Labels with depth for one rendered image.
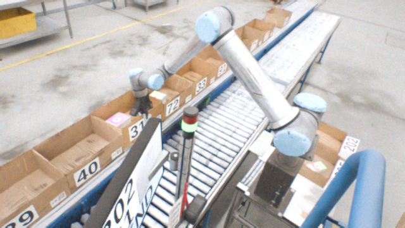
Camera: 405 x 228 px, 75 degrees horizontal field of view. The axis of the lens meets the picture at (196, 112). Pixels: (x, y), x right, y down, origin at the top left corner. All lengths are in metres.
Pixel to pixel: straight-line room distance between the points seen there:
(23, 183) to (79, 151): 0.33
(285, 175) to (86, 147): 1.22
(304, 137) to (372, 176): 0.83
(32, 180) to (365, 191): 1.63
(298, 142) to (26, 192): 1.40
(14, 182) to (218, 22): 1.36
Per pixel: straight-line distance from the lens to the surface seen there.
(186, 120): 0.84
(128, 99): 2.04
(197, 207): 1.29
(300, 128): 1.19
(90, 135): 1.92
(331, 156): 2.24
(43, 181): 1.73
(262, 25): 3.88
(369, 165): 0.38
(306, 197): 1.96
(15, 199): 1.72
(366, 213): 0.32
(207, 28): 1.13
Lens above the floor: 2.18
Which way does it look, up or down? 38 degrees down
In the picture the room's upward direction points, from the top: 8 degrees clockwise
